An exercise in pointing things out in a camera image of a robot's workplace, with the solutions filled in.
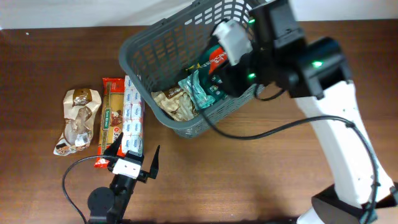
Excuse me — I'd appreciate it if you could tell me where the teal wet wipes pack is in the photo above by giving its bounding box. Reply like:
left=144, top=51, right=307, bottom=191
left=178, top=70, right=215, bottom=111

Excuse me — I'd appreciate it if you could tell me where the grey plastic shopping basket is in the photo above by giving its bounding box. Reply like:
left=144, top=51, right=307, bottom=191
left=119, top=0, right=262, bottom=139

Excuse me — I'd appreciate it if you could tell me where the green Nescafe coffee bag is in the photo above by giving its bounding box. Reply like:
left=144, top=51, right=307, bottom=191
left=186, top=44, right=228, bottom=101

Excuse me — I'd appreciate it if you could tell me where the San Remo spaghetti pack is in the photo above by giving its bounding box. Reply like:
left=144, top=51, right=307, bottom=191
left=97, top=78, right=125, bottom=156

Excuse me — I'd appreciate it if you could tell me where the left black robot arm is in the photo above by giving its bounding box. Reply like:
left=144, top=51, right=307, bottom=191
left=87, top=135, right=160, bottom=224

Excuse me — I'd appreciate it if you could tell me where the beige brown snack bag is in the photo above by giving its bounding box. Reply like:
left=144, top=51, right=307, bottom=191
left=151, top=85, right=198, bottom=121

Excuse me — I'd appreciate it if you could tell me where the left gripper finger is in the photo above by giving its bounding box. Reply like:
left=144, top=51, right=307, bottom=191
left=103, top=133, right=124, bottom=157
left=148, top=145, right=160, bottom=179

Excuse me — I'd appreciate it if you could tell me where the Kleenex tissue multipack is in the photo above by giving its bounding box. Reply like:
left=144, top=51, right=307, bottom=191
left=122, top=75, right=144, bottom=156

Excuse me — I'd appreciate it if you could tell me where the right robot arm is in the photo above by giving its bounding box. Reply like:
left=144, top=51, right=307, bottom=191
left=212, top=0, right=397, bottom=223

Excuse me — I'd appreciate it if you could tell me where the left black camera cable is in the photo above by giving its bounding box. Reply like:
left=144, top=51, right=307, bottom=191
left=62, top=156, right=116, bottom=224

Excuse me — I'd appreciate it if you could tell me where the beige pastry bag left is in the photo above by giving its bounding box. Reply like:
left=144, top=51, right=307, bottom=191
left=53, top=88, right=101, bottom=156

